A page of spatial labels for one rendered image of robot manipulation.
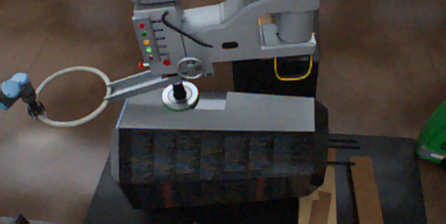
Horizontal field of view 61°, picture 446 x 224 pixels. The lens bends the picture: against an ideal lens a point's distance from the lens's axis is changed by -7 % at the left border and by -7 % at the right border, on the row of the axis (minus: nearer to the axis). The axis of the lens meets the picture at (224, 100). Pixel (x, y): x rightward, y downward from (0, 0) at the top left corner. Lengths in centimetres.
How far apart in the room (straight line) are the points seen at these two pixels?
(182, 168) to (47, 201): 137
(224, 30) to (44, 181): 208
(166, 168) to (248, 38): 88
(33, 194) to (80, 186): 39
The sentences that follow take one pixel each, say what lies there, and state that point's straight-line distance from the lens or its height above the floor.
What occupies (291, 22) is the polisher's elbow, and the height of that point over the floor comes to 138.
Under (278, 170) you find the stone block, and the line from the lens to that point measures 225.
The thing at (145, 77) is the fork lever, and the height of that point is 97.
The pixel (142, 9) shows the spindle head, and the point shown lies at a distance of 190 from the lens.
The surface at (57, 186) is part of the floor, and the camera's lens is 336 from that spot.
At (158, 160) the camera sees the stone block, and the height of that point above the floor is 69.
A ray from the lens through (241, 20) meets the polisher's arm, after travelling 192.
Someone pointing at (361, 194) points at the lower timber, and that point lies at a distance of 290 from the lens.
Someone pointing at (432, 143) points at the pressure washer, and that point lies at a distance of 311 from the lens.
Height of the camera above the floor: 258
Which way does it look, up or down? 48 degrees down
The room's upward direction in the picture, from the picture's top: 7 degrees counter-clockwise
